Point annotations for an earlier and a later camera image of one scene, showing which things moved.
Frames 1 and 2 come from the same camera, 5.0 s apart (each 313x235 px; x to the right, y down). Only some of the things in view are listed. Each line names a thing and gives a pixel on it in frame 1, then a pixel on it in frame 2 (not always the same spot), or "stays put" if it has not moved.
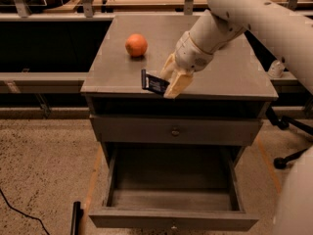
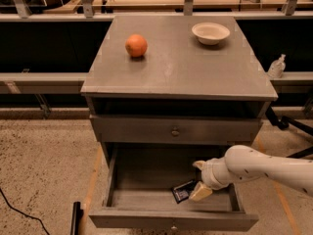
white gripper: [191, 56] -> [208, 174]
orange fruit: [136, 45] stays put
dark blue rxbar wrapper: [154, 83] -> [182, 191]
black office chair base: [284, 122] stays put
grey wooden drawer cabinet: [207, 122] stays put
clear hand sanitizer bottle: [276, 70] stays put
